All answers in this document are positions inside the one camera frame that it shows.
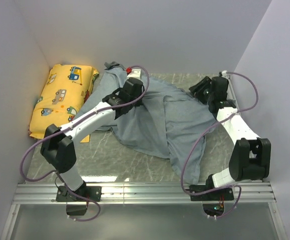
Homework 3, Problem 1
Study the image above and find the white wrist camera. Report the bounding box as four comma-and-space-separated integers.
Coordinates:
125, 67, 142, 80
218, 70, 230, 79

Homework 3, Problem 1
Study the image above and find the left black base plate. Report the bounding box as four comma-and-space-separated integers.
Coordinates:
55, 185, 102, 202

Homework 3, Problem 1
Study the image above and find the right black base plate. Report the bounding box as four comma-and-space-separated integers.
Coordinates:
185, 185, 234, 202

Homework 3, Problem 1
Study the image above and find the right black controller box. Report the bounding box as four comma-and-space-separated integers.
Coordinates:
202, 203, 225, 218

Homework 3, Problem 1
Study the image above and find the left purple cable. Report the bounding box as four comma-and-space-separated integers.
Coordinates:
21, 65, 151, 223

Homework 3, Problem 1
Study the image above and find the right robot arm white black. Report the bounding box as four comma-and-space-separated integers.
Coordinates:
189, 74, 272, 200

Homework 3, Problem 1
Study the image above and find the purple cable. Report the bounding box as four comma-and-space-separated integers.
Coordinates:
179, 71, 260, 218
21, 65, 151, 223

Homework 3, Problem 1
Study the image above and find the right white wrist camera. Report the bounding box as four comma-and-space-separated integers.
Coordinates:
218, 70, 230, 79

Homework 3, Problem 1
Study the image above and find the yellow cartoon car pillow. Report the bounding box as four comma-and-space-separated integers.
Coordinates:
29, 64, 99, 140

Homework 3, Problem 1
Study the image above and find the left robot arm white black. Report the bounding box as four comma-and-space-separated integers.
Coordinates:
40, 77, 148, 201

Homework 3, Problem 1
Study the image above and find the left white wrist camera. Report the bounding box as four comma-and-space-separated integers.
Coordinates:
125, 67, 142, 80

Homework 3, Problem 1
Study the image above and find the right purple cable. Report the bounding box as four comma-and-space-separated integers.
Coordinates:
179, 71, 260, 218

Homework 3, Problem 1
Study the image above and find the blue-grey pillowcase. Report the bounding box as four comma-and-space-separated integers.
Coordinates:
73, 61, 217, 186

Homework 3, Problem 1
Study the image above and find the left black controller box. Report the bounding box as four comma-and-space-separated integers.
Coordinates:
65, 204, 88, 217

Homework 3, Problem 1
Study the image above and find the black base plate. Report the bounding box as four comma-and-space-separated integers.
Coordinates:
185, 185, 234, 202
55, 185, 102, 202

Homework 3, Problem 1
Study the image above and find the black controller box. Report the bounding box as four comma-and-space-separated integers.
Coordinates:
65, 204, 88, 217
202, 203, 225, 218

